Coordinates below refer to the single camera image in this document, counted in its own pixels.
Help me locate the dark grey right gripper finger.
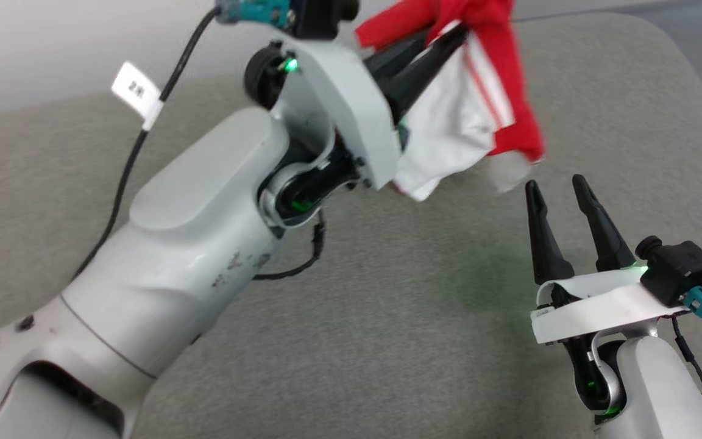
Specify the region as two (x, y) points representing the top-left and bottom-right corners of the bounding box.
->
(572, 174), (637, 274)
(524, 179), (576, 285)

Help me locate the red white basketball jersey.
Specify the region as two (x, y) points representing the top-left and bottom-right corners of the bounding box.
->
(354, 0), (548, 203)

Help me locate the white cable label tag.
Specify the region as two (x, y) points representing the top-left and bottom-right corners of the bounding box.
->
(111, 61), (163, 131)

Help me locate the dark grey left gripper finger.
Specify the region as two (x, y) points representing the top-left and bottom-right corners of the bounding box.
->
(381, 26), (469, 123)
(363, 30), (434, 80)

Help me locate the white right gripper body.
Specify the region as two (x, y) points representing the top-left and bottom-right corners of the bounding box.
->
(530, 266), (690, 345)

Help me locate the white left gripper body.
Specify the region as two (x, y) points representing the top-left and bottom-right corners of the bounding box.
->
(244, 40), (403, 191)

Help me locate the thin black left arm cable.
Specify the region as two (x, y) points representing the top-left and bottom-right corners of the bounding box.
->
(73, 7), (222, 280)

